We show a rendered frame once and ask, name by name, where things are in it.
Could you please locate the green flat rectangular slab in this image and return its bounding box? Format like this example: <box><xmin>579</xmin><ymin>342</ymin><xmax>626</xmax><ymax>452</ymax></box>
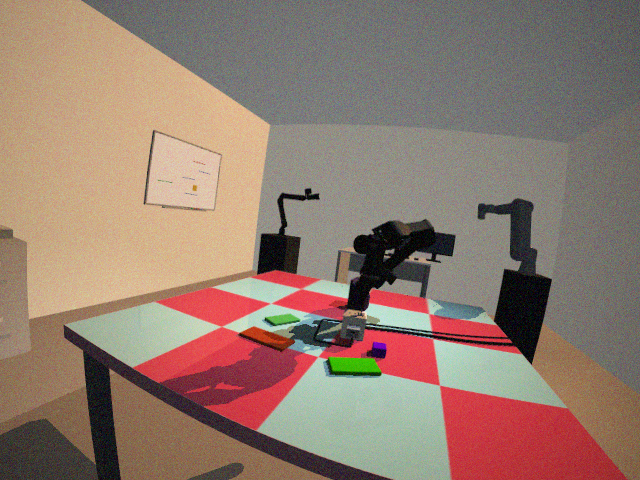
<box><xmin>328</xmin><ymin>357</ymin><xmax>382</xmax><ymax>376</ymax></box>

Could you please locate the orange-red flat bar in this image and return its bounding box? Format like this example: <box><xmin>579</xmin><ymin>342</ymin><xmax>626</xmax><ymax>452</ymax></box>
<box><xmin>239</xmin><ymin>327</ymin><xmax>295</xmax><ymax>351</ymax></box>

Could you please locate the purple block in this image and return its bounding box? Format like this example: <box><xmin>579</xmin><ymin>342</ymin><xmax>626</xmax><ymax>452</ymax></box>
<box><xmin>371</xmin><ymin>341</ymin><xmax>387</xmax><ymax>358</ymax></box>

